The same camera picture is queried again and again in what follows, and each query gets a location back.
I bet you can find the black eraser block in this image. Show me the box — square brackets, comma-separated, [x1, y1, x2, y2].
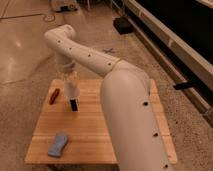
[69, 99, 78, 111]

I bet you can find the blue sponge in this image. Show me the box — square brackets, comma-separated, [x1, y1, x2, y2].
[48, 133, 68, 158]

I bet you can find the orange cable on floor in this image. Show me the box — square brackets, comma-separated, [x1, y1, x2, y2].
[42, 8, 57, 24]

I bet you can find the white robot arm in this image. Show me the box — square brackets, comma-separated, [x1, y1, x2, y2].
[44, 24, 174, 171]

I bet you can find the wooden folding table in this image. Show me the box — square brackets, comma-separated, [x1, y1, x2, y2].
[24, 78, 179, 171]

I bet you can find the black floor mat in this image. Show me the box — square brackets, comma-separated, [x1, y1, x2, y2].
[113, 17, 133, 35]

